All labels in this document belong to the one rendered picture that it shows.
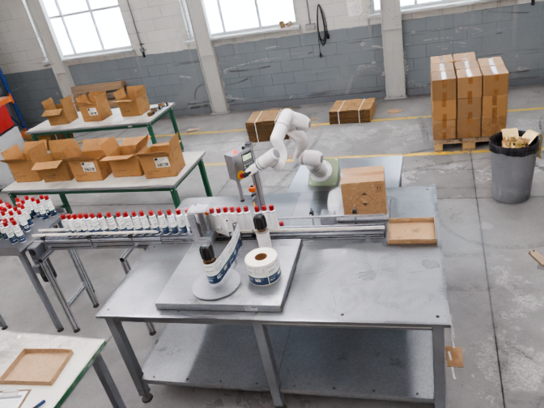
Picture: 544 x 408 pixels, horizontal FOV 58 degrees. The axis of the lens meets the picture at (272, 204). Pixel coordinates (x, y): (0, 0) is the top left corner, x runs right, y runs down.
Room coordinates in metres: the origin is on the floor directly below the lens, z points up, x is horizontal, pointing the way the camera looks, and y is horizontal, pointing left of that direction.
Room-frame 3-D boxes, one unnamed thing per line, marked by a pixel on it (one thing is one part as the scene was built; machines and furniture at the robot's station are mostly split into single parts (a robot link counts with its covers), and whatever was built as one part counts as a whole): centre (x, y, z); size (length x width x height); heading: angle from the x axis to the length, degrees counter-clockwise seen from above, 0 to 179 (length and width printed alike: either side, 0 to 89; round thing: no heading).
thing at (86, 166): (5.02, 1.81, 0.97); 0.45 x 0.38 x 0.37; 161
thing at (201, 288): (2.48, 0.44, 0.89); 0.31 x 0.31 x 0.01
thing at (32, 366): (2.16, 1.49, 0.82); 0.34 x 0.24 x 0.03; 74
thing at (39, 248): (3.51, 1.96, 0.71); 0.15 x 0.12 x 0.34; 161
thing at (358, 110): (7.29, -1.53, 0.11); 0.65 x 0.54 x 0.22; 65
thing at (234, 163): (3.11, 0.15, 1.38); 0.17 x 0.10 x 0.19; 126
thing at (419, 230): (2.67, -0.86, 0.85); 0.30 x 0.26 x 0.04; 71
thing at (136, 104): (7.20, 1.71, 0.97); 0.43 x 0.42 x 0.37; 155
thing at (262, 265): (2.47, 0.13, 0.95); 0.20 x 0.20 x 0.14
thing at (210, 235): (3.04, 0.51, 1.01); 0.14 x 0.13 x 0.26; 71
